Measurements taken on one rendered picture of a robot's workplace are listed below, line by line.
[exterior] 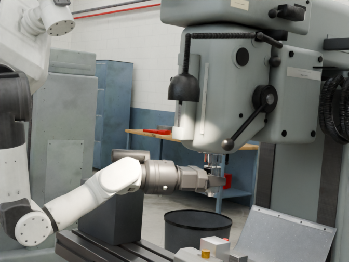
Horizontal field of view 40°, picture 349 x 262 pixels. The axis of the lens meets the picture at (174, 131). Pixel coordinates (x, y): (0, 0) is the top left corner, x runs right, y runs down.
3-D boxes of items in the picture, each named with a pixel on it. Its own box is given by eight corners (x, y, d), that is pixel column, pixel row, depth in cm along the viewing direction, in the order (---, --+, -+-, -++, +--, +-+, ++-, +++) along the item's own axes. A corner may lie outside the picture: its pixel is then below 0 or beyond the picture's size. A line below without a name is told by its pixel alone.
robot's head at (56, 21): (34, 39, 106) (60, 17, 102) (19, 1, 108) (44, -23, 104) (55, 43, 112) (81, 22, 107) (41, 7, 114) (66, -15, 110)
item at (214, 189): (198, 189, 126) (199, 169, 125) (210, 188, 129) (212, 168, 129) (210, 193, 122) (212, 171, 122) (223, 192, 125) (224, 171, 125)
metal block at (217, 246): (214, 267, 120) (216, 245, 120) (198, 260, 125) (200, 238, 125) (228, 264, 124) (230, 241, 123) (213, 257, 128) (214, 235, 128)
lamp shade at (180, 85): (161, 99, 106) (163, 71, 105) (178, 100, 112) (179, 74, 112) (188, 101, 102) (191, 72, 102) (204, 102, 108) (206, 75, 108)
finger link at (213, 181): (224, 187, 124) (202, 186, 122) (225, 175, 124) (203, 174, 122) (226, 188, 122) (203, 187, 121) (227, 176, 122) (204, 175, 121)
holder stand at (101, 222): (112, 246, 157) (117, 186, 155) (77, 229, 173) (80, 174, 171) (141, 240, 165) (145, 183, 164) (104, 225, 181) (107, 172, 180)
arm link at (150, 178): (160, 189, 116) (114, 187, 113) (150, 199, 125) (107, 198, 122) (159, 145, 120) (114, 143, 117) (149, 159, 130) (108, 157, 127)
